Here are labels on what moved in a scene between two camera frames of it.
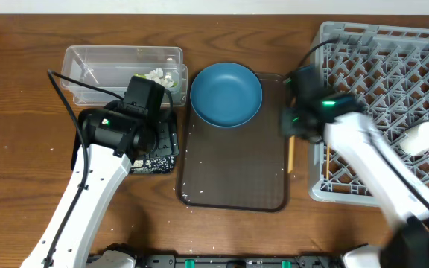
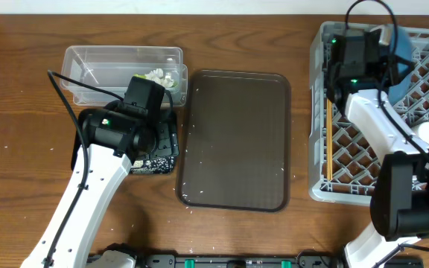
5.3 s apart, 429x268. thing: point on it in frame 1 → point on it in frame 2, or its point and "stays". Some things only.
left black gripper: [167, 141] stays
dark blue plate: [226, 94] → [400, 46]
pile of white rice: [153, 165] stays
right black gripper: [290, 126] → [387, 71]
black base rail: [175, 261] stays
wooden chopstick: [291, 144] → [328, 138]
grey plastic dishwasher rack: [396, 71] stays
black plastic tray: [167, 142] stays
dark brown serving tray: [241, 167] stays
